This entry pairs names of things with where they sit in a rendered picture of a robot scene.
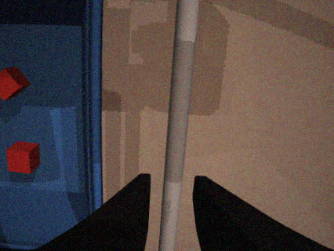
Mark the blue plastic tray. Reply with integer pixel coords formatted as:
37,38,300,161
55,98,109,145
0,0,103,249

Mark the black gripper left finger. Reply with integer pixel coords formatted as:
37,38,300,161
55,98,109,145
0,173,151,251

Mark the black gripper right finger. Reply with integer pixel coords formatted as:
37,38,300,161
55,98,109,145
193,176,334,251

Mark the small red block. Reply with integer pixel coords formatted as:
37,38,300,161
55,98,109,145
0,66,31,100
6,141,40,173

